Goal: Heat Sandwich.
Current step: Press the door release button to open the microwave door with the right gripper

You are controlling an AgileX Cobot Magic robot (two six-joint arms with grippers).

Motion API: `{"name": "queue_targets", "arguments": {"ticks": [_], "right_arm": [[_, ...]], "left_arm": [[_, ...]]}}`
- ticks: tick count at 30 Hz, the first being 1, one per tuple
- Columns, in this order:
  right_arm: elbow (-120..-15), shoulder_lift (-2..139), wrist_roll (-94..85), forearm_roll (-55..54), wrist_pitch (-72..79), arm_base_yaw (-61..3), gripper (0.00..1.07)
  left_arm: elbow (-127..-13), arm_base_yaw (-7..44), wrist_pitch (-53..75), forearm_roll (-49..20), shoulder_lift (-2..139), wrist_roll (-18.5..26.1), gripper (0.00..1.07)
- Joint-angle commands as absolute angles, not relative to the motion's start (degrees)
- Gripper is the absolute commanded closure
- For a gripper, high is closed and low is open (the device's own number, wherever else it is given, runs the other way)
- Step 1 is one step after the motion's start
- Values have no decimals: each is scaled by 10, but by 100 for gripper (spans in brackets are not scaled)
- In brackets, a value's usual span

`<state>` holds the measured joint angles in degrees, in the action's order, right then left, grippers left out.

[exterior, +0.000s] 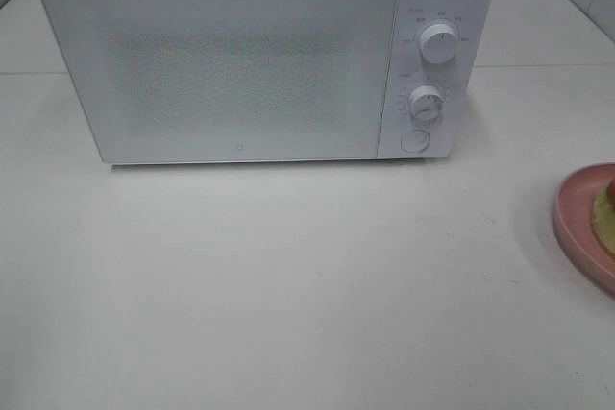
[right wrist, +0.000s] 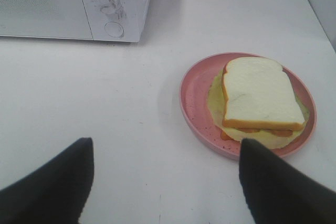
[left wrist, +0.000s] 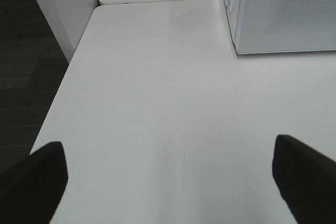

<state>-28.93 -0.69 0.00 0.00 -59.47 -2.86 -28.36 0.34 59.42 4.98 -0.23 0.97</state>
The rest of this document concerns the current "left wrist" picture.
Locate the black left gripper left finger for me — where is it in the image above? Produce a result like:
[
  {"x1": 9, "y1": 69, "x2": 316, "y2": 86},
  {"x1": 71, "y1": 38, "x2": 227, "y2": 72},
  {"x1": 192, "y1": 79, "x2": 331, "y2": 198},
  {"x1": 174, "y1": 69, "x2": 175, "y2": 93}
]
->
[{"x1": 1, "y1": 142, "x2": 68, "y2": 223}]

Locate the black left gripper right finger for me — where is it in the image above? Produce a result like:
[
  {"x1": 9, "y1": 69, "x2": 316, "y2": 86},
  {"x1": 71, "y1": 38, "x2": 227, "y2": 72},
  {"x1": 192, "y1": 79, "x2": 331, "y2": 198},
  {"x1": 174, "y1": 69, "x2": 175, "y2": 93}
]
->
[{"x1": 272, "y1": 135, "x2": 335, "y2": 223}]

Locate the white microwave door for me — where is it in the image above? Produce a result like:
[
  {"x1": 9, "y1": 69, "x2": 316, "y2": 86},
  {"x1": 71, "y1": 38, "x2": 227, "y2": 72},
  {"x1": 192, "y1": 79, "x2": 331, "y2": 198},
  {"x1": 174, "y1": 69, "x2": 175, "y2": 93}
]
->
[{"x1": 234, "y1": 0, "x2": 336, "y2": 55}]

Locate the white microwave oven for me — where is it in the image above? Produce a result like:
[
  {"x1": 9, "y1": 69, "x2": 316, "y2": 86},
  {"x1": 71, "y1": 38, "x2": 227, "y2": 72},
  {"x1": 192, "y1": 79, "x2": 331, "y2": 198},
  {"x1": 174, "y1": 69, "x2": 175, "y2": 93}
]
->
[{"x1": 221, "y1": 0, "x2": 336, "y2": 55}]

